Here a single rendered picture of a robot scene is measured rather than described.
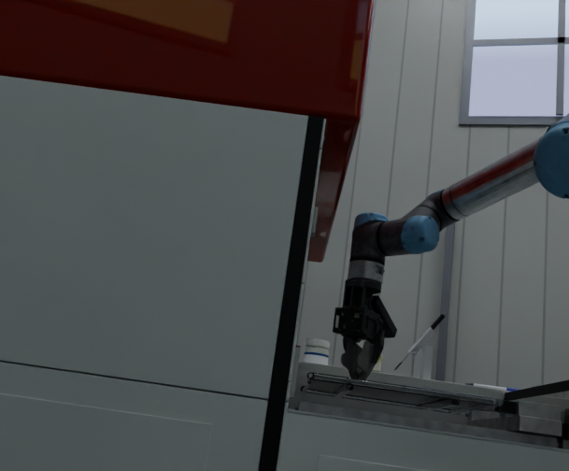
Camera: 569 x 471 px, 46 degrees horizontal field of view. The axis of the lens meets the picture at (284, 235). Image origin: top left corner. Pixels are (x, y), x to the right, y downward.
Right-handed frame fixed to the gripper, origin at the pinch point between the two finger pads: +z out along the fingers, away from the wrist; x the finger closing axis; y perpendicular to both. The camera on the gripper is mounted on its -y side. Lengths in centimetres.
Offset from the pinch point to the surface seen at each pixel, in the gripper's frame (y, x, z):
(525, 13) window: -199, -30, -229
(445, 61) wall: -186, -70, -201
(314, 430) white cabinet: 34.0, 12.0, 11.7
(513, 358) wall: -200, -30, -38
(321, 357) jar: -37, -33, -10
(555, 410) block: -12.7, 35.6, 1.5
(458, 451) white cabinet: 21.2, 30.0, 11.9
